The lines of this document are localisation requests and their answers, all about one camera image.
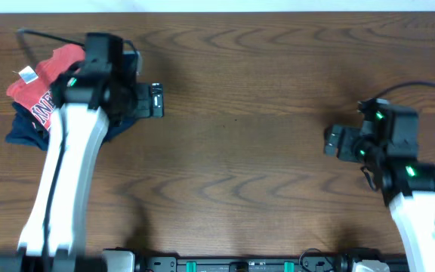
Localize red orange t-shirt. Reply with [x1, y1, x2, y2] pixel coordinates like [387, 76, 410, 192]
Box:
[6, 45, 85, 130]

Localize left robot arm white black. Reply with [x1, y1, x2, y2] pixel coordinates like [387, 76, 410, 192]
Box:
[0, 70, 164, 271]

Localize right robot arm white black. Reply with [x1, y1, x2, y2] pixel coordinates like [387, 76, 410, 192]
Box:
[324, 107, 435, 271]

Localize navy blue folded shirt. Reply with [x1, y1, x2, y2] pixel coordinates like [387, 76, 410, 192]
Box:
[5, 102, 137, 151]

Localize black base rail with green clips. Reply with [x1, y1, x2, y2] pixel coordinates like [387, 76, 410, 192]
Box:
[103, 248, 409, 272]

